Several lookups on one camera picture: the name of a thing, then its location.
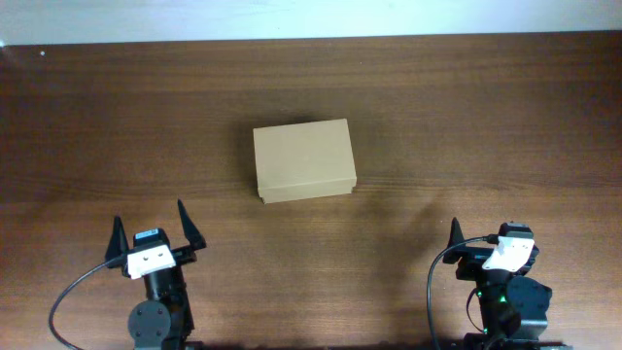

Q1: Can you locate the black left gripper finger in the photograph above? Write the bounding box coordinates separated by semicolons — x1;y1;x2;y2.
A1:
177;199;206;250
105;216;129;261

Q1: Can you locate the brown cardboard box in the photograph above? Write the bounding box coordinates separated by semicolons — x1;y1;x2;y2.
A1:
253;119;357;204

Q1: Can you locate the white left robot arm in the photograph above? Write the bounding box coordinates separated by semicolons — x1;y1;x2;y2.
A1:
105;200;206;350

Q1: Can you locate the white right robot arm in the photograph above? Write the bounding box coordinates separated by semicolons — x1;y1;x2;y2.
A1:
441;219;552;350

